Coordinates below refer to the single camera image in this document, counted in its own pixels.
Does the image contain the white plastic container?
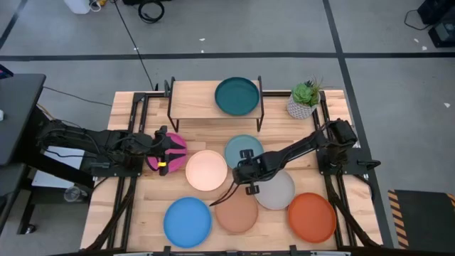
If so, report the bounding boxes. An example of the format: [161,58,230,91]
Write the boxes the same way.
[63,0,92,16]

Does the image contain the clear glass jar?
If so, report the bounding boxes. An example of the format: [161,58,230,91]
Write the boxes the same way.
[63,185,89,203]

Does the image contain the succulent in patterned white pot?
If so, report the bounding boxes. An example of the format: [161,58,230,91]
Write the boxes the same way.
[286,75,324,120]

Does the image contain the long black floor cable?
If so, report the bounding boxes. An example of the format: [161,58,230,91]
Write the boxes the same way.
[112,0,159,92]

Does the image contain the light grey plate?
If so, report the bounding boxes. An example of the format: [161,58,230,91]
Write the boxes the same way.
[253,169,296,211]

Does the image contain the black equipment case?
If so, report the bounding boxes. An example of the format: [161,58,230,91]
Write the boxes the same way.
[427,19,455,49]
[416,0,455,26]

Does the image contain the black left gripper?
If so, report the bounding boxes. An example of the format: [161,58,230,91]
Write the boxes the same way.
[151,124,188,177]

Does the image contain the pale pink plate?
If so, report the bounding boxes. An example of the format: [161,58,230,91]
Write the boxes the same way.
[184,149,229,193]

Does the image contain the wooden shelf with black frame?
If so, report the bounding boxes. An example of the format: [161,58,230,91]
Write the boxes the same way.
[166,75,265,134]

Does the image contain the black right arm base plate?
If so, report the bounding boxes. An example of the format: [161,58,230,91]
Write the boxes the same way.
[315,144,382,176]

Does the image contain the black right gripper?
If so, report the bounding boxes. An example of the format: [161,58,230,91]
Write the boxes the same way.
[208,149,266,208]

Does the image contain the thin black floor cable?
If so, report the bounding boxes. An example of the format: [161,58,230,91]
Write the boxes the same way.
[41,85,114,107]

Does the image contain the tan plate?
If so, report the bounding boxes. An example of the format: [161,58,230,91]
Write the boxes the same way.
[214,187,259,235]

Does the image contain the magenta plate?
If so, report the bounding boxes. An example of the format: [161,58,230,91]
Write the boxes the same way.
[146,132,188,174]

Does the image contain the grey-blue plate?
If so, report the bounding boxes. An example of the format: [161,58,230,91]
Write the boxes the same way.
[223,134,265,170]

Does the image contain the orange plate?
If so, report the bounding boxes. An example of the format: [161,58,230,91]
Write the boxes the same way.
[287,192,338,245]

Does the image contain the black computer box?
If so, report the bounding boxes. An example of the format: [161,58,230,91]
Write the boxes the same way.
[122,0,173,6]

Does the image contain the black cable loop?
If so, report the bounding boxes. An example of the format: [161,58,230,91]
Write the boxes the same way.
[403,8,433,31]

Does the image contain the white sheet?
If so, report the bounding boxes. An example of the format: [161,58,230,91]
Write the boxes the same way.
[31,144,87,190]

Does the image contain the black mat with hazard stripes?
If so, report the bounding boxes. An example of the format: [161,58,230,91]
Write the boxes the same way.
[387,188,455,250]

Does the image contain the black side desk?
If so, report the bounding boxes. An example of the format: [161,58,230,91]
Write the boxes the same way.
[0,73,95,236]

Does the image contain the dark teal plate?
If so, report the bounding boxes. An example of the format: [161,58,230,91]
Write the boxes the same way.
[214,76,261,117]

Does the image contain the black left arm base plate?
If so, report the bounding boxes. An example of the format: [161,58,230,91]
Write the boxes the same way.
[80,156,144,178]

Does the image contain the black metal table frame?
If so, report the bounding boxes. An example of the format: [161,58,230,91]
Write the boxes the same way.
[83,90,385,256]

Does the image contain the bright blue plate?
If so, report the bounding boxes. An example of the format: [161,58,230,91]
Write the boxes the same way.
[163,196,213,250]

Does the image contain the coiled black cable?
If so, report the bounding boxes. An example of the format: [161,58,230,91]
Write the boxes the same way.
[137,0,166,25]

